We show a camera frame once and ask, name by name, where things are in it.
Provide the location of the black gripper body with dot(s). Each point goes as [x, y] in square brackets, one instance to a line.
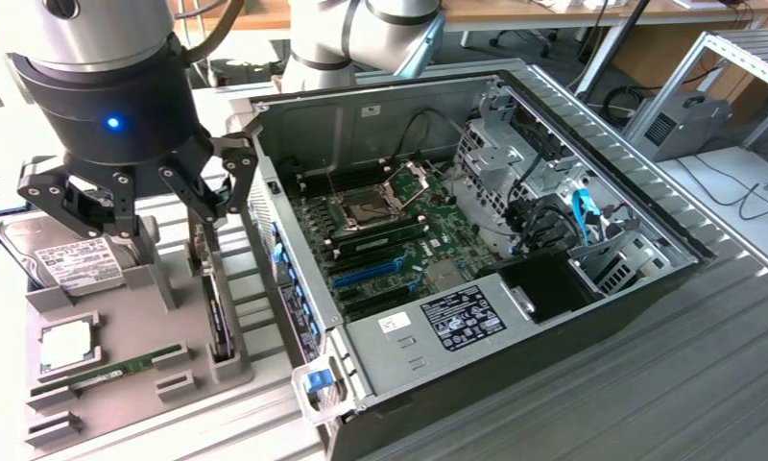
[115, 105]

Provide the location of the graphics card with metal bracket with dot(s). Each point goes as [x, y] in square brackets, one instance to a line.
[220, 326]

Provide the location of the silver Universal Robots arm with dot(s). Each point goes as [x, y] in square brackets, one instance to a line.
[103, 33]

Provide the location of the silver hard disk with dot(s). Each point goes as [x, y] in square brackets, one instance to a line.
[71, 261]

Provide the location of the thin locking lever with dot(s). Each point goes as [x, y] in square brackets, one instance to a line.
[334, 180]

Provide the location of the CPU socket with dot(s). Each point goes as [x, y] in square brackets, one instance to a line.
[364, 209]

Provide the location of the installed RAM stick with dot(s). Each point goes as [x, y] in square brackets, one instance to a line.
[378, 240]

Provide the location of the metal socket cover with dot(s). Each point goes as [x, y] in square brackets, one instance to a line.
[416, 166]

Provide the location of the blue expansion slot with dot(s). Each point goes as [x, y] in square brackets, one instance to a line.
[364, 274]

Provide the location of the silver CPU chip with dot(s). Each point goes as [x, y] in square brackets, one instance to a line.
[71, 343]

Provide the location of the long black expansion slot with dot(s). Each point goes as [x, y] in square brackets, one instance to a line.
[378, 297]

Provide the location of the green motherboard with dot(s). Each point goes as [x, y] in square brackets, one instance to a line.
[448, 225]

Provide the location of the green RAM stick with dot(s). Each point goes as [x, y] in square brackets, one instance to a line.
[103, 372]

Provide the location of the square chipset heatsink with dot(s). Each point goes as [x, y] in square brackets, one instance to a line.
[446, 277]

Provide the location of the metal disk bay cage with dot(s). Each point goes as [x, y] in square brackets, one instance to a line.
[493, 158]

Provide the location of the grey parts rack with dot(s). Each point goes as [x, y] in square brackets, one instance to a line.
[140, 398]

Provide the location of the blue case latch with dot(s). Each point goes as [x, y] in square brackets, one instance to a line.
[315, 379]

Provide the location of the grey power supply unit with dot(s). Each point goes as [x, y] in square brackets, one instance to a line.
[410, 355]

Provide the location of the black wheeled chair base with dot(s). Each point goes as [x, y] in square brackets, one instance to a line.
[538, 36]

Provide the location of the wooden desk white legs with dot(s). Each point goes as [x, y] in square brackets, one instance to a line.
[519, 12]

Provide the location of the small perforated disk bay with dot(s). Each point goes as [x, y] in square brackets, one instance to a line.
[615, 269]

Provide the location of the open black PC case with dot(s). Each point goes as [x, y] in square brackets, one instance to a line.
[551, 374]

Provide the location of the grey controller box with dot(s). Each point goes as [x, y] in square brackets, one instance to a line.
[685, 125]

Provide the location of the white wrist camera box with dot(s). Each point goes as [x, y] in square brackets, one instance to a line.
[39, 168]

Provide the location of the aluminium profile frame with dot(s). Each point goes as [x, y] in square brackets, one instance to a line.
[753, 50]

